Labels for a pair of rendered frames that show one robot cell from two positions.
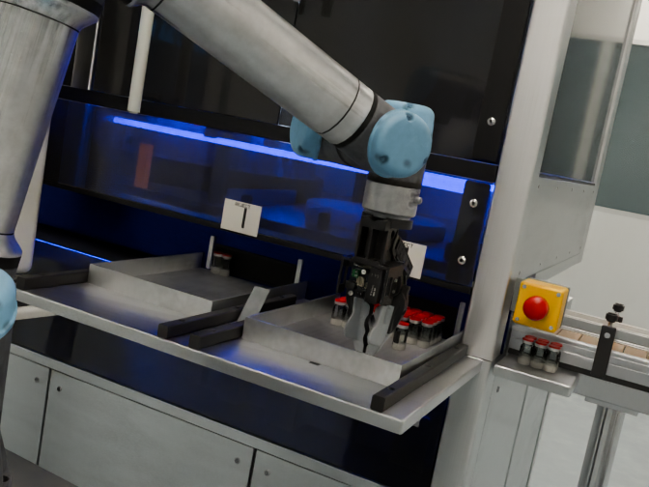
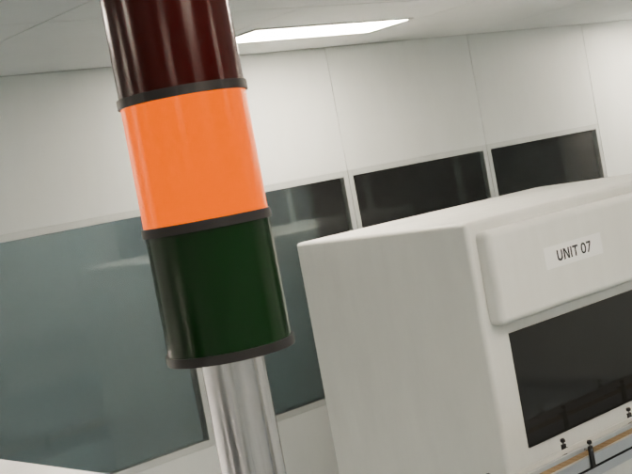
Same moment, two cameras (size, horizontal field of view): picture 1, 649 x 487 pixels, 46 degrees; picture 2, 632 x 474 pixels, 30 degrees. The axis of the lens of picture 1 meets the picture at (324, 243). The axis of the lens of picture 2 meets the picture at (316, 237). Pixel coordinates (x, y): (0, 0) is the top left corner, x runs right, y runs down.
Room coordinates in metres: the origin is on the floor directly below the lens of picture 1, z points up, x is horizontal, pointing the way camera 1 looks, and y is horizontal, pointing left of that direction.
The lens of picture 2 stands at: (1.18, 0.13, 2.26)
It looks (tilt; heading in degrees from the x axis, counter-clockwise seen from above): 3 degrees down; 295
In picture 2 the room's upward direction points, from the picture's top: 10 degrees counter-clockwise
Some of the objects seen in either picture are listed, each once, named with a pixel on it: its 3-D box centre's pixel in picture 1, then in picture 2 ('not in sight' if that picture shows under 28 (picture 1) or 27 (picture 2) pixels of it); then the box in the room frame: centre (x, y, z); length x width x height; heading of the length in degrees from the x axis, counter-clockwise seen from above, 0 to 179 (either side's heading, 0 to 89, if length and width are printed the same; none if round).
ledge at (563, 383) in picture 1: (538, 372); not in sight; (1.31, -0.41, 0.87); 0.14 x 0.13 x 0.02; 155
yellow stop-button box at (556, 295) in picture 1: (541, 304); not in sight; (1.28, -0.38, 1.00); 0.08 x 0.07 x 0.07; 155
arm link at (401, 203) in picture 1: (392, 201); not in sight; (1.06, -0.08, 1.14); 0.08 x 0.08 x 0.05
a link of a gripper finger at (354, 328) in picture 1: (354, 328); not in sight; (1.06, -0.06, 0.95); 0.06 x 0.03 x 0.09; 156
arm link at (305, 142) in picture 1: (341, 134); not in sight; (1.00, 0.00, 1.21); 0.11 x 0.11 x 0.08; 26
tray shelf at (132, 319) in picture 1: (260, 325); not in sight; (1.28, 0.08, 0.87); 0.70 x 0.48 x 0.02; 65
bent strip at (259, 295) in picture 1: (238, 309); not in sight; (1.20, 0.12, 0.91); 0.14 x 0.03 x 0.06; 155
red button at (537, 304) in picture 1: (536, 307); not in sight; (1.24, -0.36, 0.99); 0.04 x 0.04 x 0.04; 65
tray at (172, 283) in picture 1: (205, 282); not in sight; (1.42, 0.21, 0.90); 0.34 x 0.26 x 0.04; 155
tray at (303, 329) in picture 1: (363, 333); not in sight; (1.25, -0.09, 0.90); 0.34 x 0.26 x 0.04; 155
